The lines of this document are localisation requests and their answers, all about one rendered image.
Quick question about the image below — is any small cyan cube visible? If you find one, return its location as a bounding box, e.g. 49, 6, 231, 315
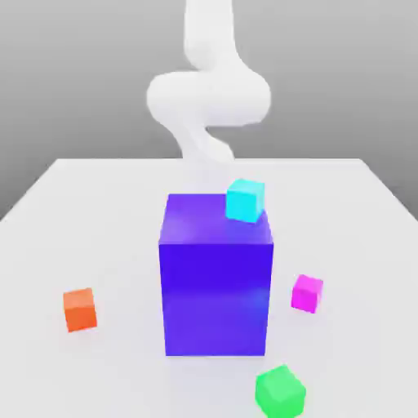
225, 178, 266, 225

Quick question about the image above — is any small magenta cube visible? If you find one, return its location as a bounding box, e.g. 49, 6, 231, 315
290, 273, 325, 315

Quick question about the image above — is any small orange cube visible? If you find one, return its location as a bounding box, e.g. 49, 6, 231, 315
62, 287, 99, 333

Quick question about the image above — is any small green cube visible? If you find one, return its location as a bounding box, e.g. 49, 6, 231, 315
254, 363, 307, 418

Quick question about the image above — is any large purple box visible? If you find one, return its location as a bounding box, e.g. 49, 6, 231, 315
158, 193, 274, 358

